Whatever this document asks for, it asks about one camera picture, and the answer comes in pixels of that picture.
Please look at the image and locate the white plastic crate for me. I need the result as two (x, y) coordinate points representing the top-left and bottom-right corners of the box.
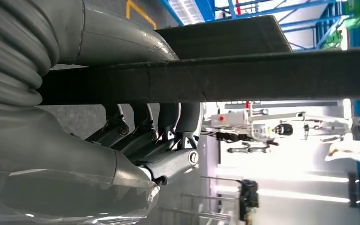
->
(167, 0), (205, 25)

